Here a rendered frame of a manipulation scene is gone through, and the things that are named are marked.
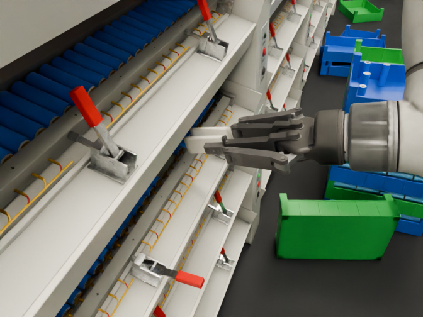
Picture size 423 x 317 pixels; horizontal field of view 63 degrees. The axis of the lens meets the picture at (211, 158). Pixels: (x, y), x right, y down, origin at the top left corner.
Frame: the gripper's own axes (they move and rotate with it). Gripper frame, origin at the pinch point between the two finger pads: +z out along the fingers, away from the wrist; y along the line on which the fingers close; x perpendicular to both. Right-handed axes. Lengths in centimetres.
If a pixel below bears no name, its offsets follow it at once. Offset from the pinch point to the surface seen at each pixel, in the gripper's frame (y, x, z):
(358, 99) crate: 41.0, -18.6, -19.9
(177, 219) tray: -10.4, -7.3, 3.7
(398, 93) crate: 54, -25, -29
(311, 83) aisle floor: 128, -59, 6
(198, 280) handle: -20.1, -6.7, -4.0
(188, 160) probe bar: -0.5, -3.9, 4.9
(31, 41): -24.3, 25.6, -5.0
